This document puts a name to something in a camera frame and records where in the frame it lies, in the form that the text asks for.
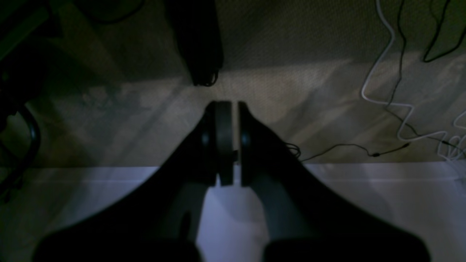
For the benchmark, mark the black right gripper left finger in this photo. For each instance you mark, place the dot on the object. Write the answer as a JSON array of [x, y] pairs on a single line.
[[158, 221]]

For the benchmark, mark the black table leg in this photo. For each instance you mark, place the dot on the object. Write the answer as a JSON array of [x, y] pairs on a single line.
[[197, 33]]

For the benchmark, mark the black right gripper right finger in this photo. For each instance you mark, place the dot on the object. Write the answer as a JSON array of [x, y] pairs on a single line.
[[306, 220]]

